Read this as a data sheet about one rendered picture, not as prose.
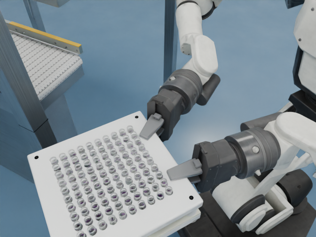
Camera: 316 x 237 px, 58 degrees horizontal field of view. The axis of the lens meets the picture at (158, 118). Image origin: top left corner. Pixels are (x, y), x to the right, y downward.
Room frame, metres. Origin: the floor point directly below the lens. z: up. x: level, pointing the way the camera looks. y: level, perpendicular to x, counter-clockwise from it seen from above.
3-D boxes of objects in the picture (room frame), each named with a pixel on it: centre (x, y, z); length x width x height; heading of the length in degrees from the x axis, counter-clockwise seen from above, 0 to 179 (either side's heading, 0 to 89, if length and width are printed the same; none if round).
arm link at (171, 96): (0.46, -0.03, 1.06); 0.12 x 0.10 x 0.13; 151
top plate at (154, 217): (0.27, 0.09, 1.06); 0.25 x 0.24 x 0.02; 29
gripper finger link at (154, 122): (0.38, 0.01, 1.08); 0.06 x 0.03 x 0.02; 151
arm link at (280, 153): (0.36, -0.23, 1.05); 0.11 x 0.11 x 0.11; 21
